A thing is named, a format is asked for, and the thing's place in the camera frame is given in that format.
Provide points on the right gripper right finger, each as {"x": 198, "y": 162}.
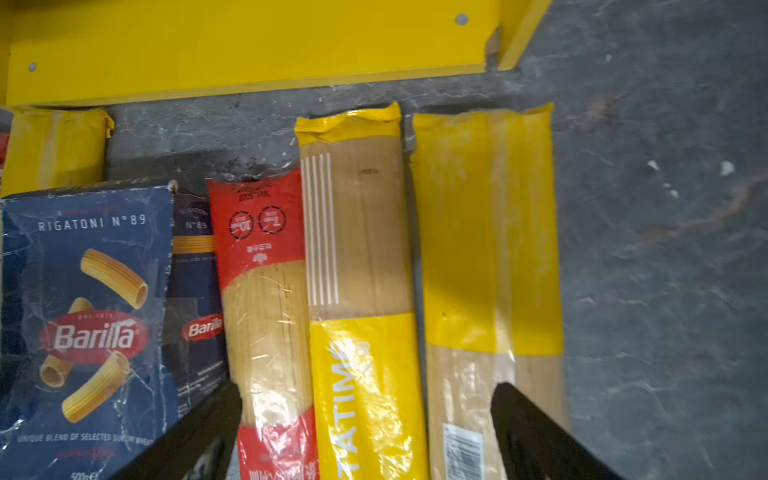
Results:
{"x": 534, "y": 446}

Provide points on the blue Barilla rigatoni box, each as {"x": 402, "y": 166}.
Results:
{"x": 111, "y": 325}

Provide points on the yellow shelf unit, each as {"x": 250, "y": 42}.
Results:
{"x": 88, "y": 53}

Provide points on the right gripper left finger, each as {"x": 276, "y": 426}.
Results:
{"x": 199, "y": 446}

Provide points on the red spaghetti bag centre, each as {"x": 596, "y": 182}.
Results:
{"x": 258, "y": 230}

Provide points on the yellow Pastatime spaghetti bag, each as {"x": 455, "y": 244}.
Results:
{"x": 370, "y": 418}

